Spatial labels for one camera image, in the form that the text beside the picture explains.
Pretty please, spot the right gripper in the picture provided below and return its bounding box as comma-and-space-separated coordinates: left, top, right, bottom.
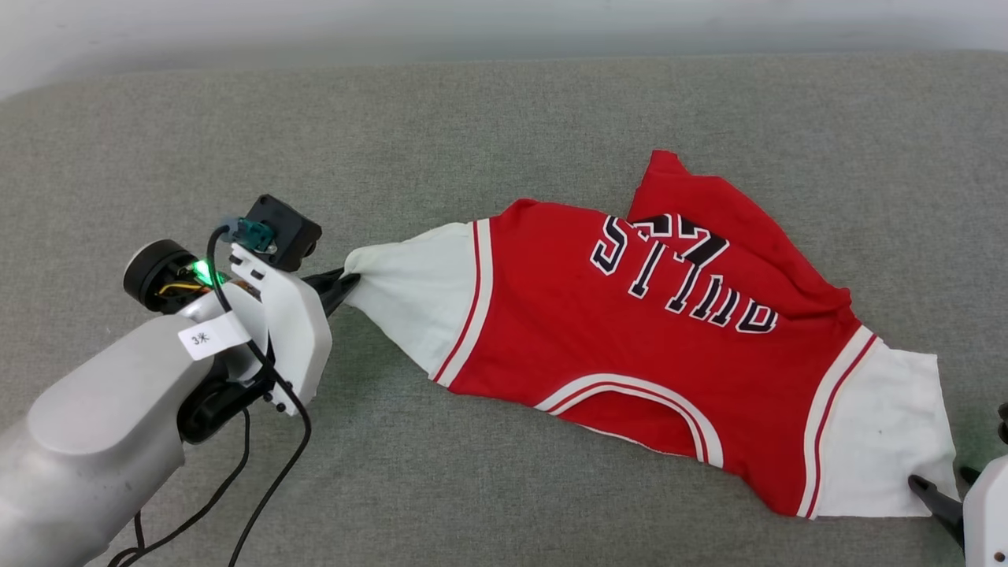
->
908, 455, 1008, 567

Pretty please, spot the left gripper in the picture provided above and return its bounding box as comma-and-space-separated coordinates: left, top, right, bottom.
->
124, 239, 361, 443

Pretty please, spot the red and white jersey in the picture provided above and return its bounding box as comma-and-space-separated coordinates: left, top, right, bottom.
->
344, 150, 960, 521

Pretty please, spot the white paper label tag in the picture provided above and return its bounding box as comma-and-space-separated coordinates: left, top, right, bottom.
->
178, 313, 251, 361

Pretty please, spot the teal cable connector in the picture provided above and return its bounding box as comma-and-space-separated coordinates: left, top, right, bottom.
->
220, 219, 276, 254

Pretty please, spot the thin black cable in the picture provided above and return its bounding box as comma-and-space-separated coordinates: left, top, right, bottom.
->
106, 406, 251, 567
206, 224, 313, 567

